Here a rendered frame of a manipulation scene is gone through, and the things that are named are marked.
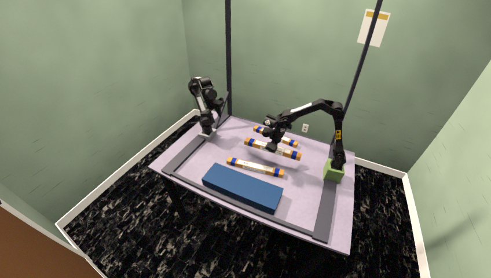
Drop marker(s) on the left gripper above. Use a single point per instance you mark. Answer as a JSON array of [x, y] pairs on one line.
[[273, 145]]

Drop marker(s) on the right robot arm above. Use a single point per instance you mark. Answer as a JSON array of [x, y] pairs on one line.
[[204, 85]]

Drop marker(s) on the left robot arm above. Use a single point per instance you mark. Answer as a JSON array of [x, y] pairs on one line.
[[288, 116]]

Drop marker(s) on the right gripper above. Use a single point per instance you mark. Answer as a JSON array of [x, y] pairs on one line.
[[207, 113]]

